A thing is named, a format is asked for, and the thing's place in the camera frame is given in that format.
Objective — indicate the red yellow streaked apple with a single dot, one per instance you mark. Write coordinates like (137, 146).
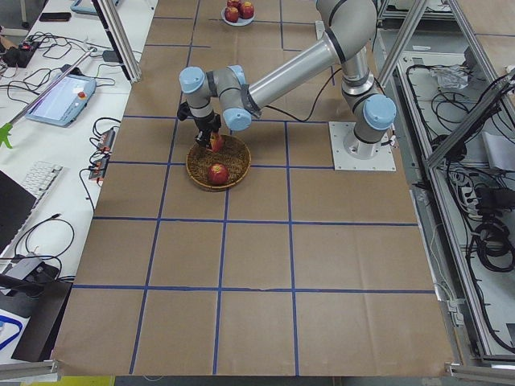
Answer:
(219, 143)

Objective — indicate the orange usb hub upper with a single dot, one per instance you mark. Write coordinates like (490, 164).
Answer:
(106, 140)

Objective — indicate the white keyboard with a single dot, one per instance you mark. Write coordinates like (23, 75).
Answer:
(40, 178)

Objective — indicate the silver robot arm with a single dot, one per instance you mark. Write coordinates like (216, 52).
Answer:
(222, 97)

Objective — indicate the red apple plate right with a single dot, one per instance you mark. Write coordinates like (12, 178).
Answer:
(231, 14)

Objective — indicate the orange usb hub lower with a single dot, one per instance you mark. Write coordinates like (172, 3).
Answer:
(98, 170)

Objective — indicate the woven wicker basket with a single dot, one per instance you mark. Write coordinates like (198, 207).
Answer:
(234, 155)

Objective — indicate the long metal rod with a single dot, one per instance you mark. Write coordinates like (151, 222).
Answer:
(5, 129)

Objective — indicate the blue teach pendant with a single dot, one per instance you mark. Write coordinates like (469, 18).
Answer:
(62, 105)

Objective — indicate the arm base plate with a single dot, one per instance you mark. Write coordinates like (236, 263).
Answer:
(347, 154)

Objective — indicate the black phone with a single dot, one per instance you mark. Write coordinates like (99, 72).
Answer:
(55, 17)

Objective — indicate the orange usb hub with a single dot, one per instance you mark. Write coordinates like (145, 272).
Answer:
(106, 140)
(98, 170)

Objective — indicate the dark red basket apple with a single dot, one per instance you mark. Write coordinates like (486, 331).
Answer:
(218, 174)

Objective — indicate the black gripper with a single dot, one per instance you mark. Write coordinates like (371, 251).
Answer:
(205, 122)

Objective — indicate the white plate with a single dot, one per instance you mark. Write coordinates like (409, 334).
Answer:
(240, 23)

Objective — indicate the grey docking box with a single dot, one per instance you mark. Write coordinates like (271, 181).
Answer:
(31, 270)

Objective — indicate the black laptop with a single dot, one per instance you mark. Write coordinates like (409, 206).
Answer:
(16, 207)

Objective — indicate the red apple plate top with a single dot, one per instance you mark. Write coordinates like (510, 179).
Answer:
(246, 10)

